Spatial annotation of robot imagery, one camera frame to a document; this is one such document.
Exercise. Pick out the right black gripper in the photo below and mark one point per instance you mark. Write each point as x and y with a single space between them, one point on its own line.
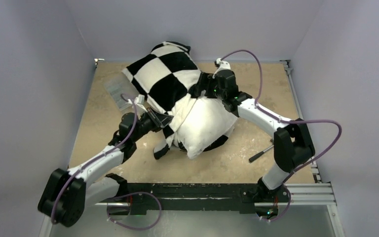
204 86

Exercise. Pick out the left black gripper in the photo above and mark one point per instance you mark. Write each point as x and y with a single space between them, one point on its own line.
161 120

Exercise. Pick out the white pillow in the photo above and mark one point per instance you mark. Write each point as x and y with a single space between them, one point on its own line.
207 126

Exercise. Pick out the black white checkered pillowcase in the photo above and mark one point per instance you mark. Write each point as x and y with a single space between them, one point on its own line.
164 77

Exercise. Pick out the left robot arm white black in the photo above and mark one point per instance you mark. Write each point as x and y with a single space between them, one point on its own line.
68 192

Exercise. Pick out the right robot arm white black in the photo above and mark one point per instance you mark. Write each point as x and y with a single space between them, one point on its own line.
292 141

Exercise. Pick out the clear plastic organizer box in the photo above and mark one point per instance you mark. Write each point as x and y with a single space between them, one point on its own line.
120 89

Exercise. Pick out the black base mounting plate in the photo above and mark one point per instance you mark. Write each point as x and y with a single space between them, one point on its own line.
139 198

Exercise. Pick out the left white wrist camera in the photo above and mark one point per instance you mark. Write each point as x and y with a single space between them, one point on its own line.
138 102

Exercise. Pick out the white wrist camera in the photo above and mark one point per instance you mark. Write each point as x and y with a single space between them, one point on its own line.
138 102
221 65

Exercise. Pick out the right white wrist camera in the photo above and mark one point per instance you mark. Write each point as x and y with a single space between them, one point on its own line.
221 65

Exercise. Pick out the black handled hammer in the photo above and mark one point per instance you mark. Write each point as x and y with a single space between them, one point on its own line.
258 155

